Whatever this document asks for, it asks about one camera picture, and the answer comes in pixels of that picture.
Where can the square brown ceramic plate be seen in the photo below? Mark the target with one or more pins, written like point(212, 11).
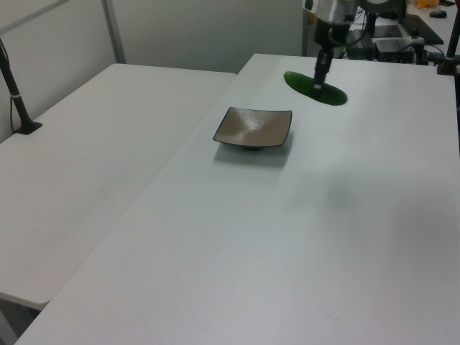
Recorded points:
point(253, 127)

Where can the grey partition frame post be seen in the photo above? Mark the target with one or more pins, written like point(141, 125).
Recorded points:
point(114, 30)

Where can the green cucumber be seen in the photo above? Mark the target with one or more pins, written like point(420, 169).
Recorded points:
point(302, 83)

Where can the black camera stand clamp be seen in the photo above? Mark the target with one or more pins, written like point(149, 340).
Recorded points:
point(449, 54)

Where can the yellow object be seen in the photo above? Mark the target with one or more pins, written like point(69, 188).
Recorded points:
point(427, 3)

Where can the black desk mat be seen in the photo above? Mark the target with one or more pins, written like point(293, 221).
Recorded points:
point(422, 30)

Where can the white adjoining table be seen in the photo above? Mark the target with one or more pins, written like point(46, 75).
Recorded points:
point(93, 154)

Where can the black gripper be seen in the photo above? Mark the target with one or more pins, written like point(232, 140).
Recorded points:
point(331, 34)

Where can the black computer mouse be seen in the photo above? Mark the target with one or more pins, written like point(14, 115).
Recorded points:
point(438, 14)

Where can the black electronics box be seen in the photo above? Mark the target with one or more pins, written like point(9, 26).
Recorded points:
point(361, 45)

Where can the black camera stand pole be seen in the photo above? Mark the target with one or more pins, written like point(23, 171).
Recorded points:
point(16, 100)

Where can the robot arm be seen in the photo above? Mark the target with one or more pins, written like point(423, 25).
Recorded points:
point(332, 10)

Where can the silver electronics box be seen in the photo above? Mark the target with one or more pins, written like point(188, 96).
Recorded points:
point(395, 48)

